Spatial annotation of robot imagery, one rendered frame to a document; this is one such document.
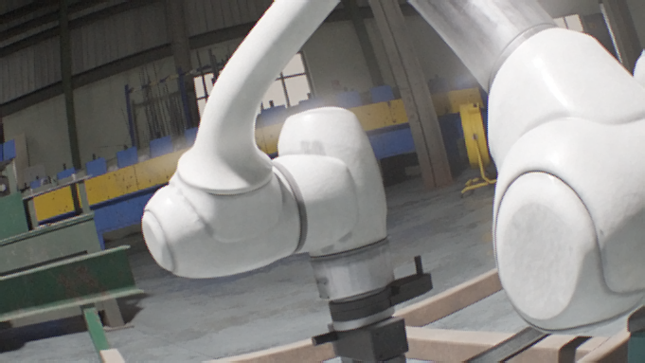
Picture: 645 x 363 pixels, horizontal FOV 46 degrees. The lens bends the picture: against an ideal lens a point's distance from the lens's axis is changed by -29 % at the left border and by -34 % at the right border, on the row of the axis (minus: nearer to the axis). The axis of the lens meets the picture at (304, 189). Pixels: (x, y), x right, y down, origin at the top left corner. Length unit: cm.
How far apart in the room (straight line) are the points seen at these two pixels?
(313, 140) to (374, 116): 967
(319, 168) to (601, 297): 69
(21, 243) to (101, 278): 179
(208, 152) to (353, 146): 18
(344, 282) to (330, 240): 5
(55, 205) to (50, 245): 448
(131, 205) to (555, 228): 936
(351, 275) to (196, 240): 20
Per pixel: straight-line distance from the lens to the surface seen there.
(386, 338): 118
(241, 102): 105
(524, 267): 54
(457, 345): 184
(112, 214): 975
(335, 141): 117
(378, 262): 119
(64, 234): 501
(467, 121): 806
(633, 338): 80
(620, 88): 59
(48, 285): 318
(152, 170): 980
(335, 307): 121
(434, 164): 969
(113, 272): 325
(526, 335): 137
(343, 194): 116
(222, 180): 107
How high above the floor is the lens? 74
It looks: 3 degrees down
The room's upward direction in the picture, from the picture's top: 14 degrees counter-clockwise
